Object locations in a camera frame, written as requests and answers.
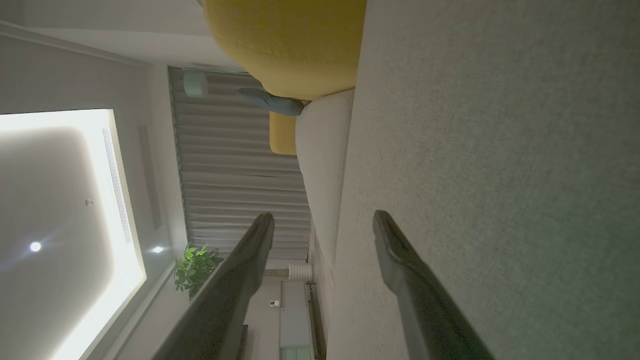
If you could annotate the long ceiling air vent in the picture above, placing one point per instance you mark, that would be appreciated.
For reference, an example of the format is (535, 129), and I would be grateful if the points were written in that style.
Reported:
(117, 185)

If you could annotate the pale green cabinet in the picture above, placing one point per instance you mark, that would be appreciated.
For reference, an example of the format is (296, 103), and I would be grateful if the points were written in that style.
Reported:
(296, 320)

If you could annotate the grey sofa back cushion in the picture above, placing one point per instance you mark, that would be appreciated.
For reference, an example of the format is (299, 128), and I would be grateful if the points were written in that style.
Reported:
(322, 165)

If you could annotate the grey pleated curtain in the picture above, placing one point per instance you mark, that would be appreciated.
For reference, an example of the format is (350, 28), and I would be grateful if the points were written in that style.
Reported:
(235, 175)

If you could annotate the blue-grey cloth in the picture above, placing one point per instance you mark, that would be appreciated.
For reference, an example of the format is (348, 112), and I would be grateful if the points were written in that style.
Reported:
(272, 101)

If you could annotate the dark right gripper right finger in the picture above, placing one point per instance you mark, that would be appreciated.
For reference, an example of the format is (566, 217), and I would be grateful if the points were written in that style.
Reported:
(425, 305)

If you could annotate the white ribbed pot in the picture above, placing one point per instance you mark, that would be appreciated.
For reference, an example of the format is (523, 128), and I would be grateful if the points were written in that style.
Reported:
(300, 271)

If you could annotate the grey sofa seat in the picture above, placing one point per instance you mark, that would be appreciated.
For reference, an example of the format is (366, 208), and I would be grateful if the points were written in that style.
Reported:
(500, 150)

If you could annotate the green potted plant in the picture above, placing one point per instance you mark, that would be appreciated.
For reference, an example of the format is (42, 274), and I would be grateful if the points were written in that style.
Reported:
(195, 267)

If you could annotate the recessed ceiling spotlight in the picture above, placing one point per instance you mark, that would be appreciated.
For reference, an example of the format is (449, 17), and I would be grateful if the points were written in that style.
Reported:
(157, 249)
(35, 246)

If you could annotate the large yellow sofa cushion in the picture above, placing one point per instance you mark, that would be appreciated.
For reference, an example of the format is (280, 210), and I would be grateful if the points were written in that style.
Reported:
(290, 45)

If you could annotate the small yellow pillow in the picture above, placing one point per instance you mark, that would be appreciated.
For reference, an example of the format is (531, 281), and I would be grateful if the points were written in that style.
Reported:
(282, 132)

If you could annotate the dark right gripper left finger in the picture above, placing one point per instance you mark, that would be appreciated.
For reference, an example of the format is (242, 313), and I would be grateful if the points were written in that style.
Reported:
(225, 305)

